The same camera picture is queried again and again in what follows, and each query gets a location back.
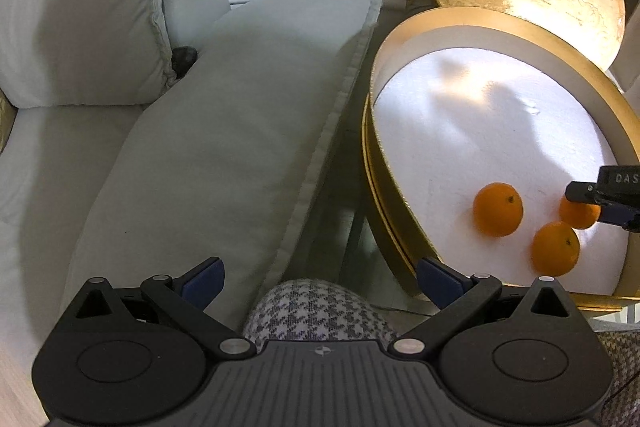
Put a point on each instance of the person's houndstooth trousers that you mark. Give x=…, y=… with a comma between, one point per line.
x=315, y=314

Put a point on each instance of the white back cushion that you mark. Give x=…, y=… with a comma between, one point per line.
x=75, y=7

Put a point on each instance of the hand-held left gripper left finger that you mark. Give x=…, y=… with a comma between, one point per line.
x=204, y=282

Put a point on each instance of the large white seat cushion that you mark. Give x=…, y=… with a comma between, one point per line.
x=225, y=132

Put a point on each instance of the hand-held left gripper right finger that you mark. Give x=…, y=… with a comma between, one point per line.
x=439, y=282

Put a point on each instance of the round golden gift box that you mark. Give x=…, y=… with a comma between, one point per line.
x=475, y=132

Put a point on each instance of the white sofa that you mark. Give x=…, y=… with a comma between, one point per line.
x=45, y=187

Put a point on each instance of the orange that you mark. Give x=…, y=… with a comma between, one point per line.
x=555, y=249
x=580, y=216
x=498, y=209

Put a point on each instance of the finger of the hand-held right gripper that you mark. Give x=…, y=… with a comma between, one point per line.
x=622, y=217
x=582, y=193

